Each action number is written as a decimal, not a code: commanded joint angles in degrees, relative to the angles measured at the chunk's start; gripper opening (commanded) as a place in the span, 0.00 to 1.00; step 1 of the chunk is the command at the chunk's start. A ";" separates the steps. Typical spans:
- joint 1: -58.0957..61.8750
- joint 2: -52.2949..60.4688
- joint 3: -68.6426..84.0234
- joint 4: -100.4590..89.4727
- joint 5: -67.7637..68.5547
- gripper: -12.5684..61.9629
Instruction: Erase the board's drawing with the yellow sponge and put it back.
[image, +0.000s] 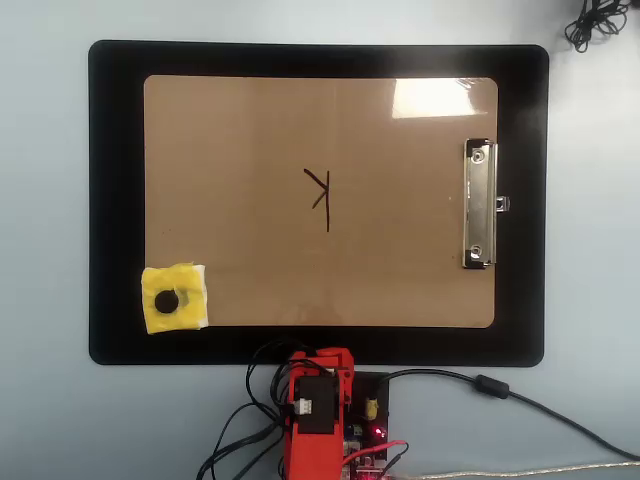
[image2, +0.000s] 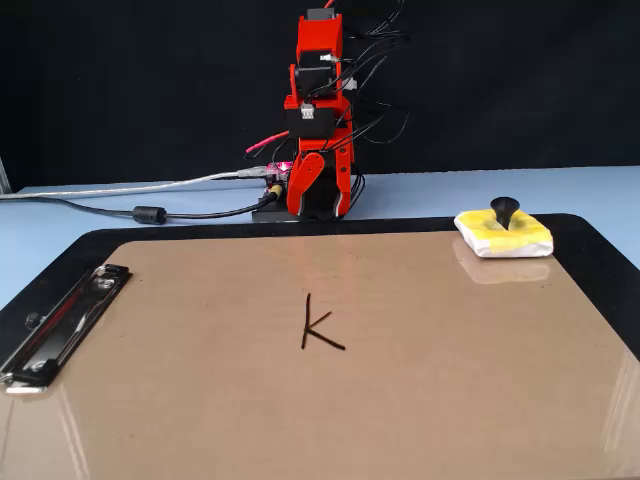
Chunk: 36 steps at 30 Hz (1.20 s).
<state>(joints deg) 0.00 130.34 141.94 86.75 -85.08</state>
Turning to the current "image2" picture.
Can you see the black servo wiring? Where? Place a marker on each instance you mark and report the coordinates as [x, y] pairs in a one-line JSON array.
[[385, 30]]

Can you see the yellow sponge with black knob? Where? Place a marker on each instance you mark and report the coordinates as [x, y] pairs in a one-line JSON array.
[[505, 235]]

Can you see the brown clipboard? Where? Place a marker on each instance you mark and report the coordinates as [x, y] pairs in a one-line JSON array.
[[350, 400]]

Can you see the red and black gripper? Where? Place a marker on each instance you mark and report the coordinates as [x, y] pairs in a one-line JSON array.
[[310, 122]]

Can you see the black marker mark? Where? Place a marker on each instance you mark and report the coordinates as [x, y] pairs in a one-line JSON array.
[[307, 325]]

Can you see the metal clipboard clip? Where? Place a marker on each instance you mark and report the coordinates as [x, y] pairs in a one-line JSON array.
[[65, 325]]

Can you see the black backdrop cloth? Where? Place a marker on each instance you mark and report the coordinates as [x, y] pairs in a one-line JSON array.
[[125, 90]]

